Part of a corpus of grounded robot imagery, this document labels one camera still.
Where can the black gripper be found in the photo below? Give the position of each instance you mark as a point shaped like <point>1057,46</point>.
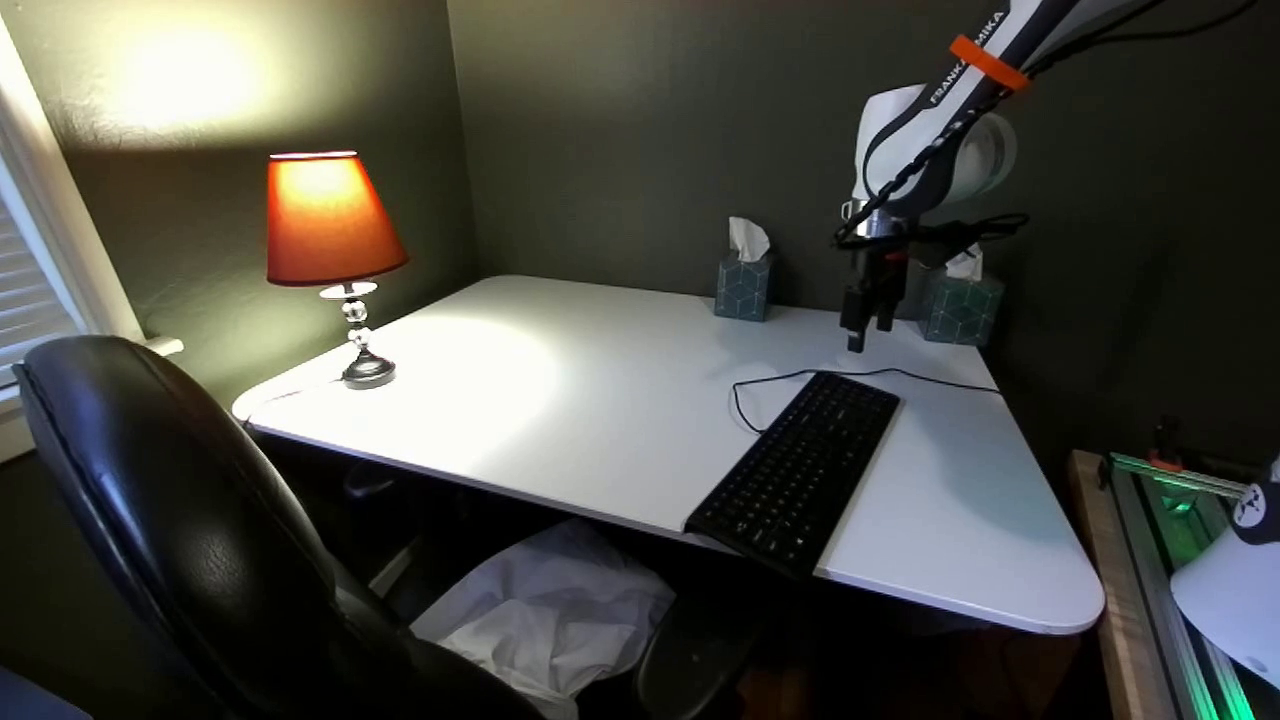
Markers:
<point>880,260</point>

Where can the black computer keyboard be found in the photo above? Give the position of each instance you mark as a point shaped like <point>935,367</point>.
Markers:
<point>802,473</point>

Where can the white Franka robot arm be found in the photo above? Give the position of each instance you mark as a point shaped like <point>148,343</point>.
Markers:
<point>935,132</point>

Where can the dark patterned tissue box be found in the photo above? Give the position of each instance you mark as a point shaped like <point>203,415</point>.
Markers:
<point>741,282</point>
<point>961,310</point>

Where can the orange shade table lamp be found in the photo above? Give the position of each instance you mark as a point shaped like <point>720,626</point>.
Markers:
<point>330,220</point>

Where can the black leather office chair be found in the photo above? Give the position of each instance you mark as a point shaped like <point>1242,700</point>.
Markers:
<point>203,532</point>

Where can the white window blinds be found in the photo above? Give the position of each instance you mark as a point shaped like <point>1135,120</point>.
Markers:
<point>26,295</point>

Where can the metal robot stand frame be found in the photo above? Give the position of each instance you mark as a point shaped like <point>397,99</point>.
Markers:
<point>1142,572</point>

